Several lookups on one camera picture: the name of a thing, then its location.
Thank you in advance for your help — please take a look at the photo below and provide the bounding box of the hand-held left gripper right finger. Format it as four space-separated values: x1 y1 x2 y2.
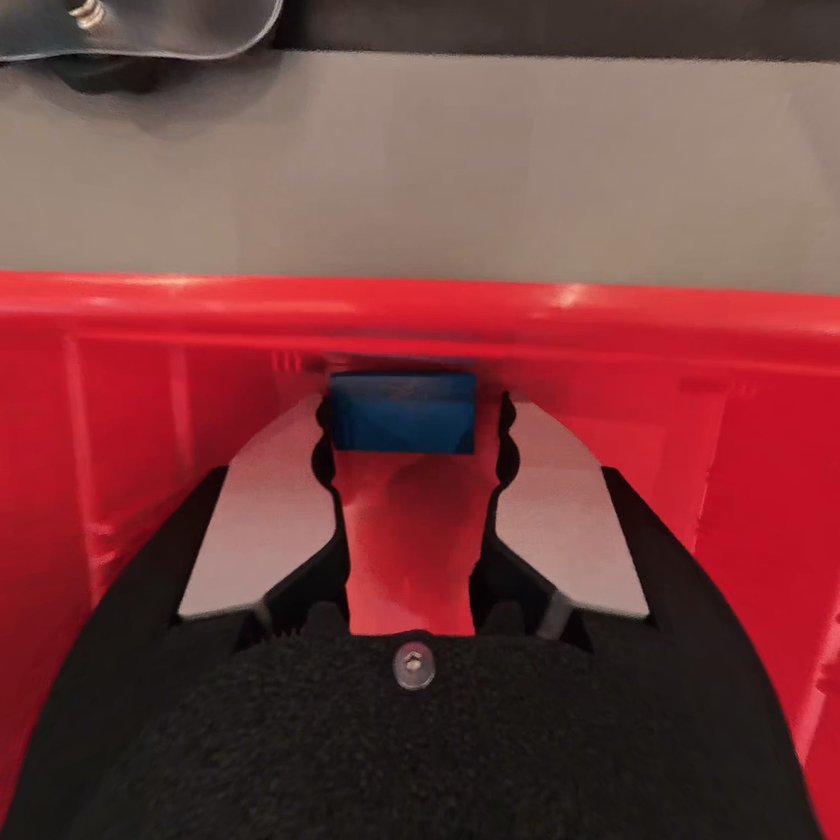
470 392 653 631

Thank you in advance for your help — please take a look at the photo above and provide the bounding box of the long blue wooden block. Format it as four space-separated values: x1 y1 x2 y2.
327 371 479 458

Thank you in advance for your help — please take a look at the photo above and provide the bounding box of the red plastic bin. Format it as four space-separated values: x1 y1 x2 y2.
0 269 840 840

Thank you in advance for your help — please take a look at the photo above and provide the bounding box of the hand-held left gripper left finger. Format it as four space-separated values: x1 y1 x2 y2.
178 394 351 631

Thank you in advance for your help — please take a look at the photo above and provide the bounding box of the white board stand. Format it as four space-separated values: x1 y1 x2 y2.
0 0 284 94

